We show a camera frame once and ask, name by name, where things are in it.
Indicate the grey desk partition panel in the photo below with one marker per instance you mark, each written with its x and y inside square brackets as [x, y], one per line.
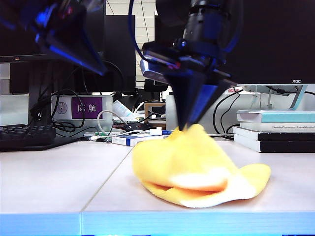
[169, 110]

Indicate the matte black background monitor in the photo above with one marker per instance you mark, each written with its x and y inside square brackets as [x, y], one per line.
[118, 49]

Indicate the large black AOC monitor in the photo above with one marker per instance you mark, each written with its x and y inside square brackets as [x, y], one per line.
[270, 37]

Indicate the wooden frame box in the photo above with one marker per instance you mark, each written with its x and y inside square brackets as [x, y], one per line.
[145, 113]

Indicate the thick black spine book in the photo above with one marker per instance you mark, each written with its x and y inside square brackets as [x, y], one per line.
[283, 147]

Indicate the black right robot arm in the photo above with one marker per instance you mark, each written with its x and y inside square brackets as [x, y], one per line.
[209, 24]

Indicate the silver monitor stand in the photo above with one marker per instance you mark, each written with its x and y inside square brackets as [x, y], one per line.
[299, 98]

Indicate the black monitor stand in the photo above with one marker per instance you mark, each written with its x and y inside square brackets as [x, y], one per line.
[39, 98]

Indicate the white and blue paper package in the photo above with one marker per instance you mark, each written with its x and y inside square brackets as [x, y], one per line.
[120, 108]

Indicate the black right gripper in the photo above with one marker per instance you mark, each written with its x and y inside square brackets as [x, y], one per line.
[197, 59]

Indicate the black office chair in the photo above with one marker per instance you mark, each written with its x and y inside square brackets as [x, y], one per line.
[150, 91]

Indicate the yellow microfibre rag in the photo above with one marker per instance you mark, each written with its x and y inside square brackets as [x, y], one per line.
[197, 159]

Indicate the purple and white name sign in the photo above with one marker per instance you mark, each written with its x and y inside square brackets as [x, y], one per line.
[86, 108]

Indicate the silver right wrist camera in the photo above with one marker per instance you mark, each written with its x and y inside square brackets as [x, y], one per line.
[152, 71]

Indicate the green circuit board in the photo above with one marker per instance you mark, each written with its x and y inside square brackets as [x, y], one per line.
[98, 134]

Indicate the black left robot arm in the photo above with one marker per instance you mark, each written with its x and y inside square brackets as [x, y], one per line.
[14, 12]

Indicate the teal spine book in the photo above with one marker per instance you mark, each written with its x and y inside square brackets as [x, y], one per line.
[283, 117]

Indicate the black monitor with yellow logo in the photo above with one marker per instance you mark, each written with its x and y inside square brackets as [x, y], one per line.
[12, 46]

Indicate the thin black spine book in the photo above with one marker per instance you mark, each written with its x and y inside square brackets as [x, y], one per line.
[283, 137]

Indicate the blue and white small box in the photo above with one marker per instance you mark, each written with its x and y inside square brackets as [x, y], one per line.
[128, 141]

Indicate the black keyboard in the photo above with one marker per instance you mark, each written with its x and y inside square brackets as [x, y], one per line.
[24, 134]

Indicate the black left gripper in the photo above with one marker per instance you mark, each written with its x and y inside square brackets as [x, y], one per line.
[61, 19]

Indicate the white plug adapter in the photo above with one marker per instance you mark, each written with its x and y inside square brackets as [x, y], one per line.
[155, 131]

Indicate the frosted desk partition panel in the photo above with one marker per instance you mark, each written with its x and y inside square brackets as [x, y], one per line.
[12, 110]

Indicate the white spine book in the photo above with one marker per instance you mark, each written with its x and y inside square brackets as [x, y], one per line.
[283, 127]

